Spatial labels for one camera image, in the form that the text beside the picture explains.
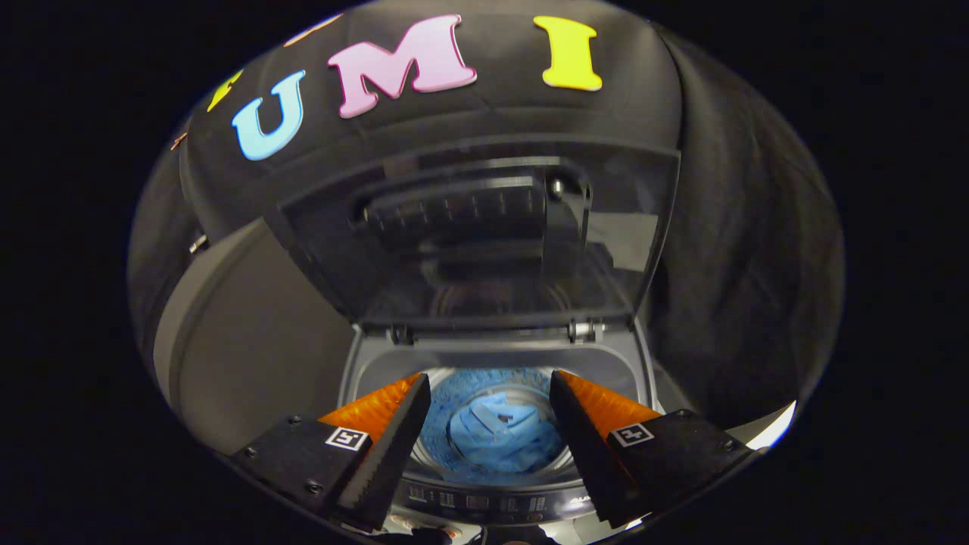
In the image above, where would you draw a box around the dark grey washing machine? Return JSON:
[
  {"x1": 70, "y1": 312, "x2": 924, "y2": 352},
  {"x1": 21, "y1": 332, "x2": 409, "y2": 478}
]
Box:
[{"x1": 337, "y1": 318, "x2": 661, "y2": 531}]

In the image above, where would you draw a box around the light blue polo shirt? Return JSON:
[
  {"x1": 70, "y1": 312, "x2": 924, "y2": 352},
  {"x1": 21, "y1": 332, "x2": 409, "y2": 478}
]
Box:
[{"x1": 447, "y1": 392, "x2": 565, "y2": 475}]

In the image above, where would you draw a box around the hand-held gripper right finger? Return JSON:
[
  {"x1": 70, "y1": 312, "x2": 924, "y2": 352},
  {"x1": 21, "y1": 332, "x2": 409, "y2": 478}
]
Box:
[{"x1": 549, "y1": 369, "x2": 759, "y2": 529}]

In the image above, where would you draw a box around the transparent washing machine lid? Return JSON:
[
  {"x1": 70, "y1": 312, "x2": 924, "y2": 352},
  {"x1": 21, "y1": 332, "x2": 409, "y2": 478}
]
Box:
[{"x1": 261, "y1": 136, "x2": 682, "y2": 335}]

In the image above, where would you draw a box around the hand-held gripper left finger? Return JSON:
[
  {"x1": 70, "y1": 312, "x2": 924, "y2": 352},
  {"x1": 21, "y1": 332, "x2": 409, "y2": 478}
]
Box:
[{"x1": 231, "y1": 371, "x2": 432, "y2": 532}]

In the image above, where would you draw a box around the black backdrop cloth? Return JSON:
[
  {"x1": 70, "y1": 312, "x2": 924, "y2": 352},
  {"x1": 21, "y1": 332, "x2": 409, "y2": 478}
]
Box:
[{"x1": 127, "y1": 0, "x2": 845, "y2": 436}]

